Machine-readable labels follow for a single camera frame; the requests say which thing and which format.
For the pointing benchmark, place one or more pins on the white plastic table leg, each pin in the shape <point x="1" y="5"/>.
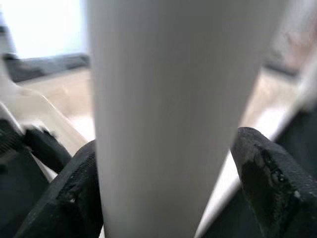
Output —
<point x="161" y="99"/>

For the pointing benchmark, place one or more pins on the white plastic ribbed table top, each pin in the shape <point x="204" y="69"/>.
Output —
<point x="74" y="104"/>

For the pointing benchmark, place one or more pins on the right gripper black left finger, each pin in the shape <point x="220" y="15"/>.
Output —
<point x="74" y="198"/>

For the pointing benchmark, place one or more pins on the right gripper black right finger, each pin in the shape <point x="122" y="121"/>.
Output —
<point x="277" y="188"/>

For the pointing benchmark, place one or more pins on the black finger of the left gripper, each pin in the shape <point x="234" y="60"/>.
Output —
<point x="49" y="151"/>

